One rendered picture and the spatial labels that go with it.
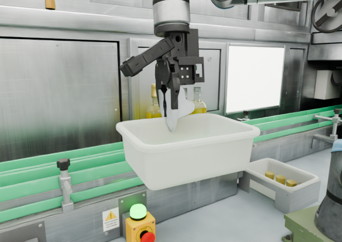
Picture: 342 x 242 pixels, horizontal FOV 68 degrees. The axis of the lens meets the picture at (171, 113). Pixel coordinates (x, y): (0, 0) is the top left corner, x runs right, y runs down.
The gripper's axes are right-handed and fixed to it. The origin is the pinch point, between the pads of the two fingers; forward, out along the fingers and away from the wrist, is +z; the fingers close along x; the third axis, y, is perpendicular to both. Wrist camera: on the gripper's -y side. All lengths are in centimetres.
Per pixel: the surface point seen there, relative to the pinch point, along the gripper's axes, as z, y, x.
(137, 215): 25.0, -4.1, 14.0
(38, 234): 24.6, -27.2, 16.7
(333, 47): -25, 121, 43
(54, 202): 18.5, -23.2, 18.4
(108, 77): -12.7, -2.1, 47.2
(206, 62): -18, 41, 48
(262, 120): 11, 70, 45
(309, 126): 16, 98, 41
